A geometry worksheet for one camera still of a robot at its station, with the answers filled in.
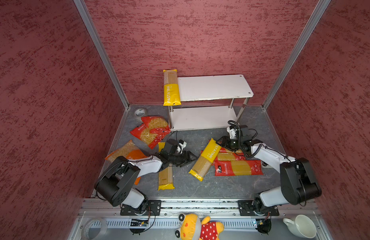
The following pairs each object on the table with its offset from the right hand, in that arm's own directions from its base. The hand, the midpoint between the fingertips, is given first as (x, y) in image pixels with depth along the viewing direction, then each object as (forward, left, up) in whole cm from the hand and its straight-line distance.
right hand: (217, 145), depth 89 cm
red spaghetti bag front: (-12, -12, -6) cm, 18 cm away
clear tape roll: (-38, +63, -6) cm, 74 cm away
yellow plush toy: (-40, +17, 0) cm, 43 cm away
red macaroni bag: (+8, +40, +5) cm, 41 cm away
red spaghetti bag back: (-1, -5, -5) cm, 7 cm away
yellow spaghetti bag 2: (-6, +6, -3) cm, 10 cm away
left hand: (-10, +14, -2) cm, 17 cm away
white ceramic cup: (-40, -33, -3) cm, 52 cm away
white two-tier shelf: (+22, -10, +26) cm, 36 cm away
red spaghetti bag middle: (-5, -8, -5) cm, 11 cm away
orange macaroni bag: (-1, +54, -2) cm, 54 cm away
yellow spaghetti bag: (-15, +31, -6) cm, 35 cm away
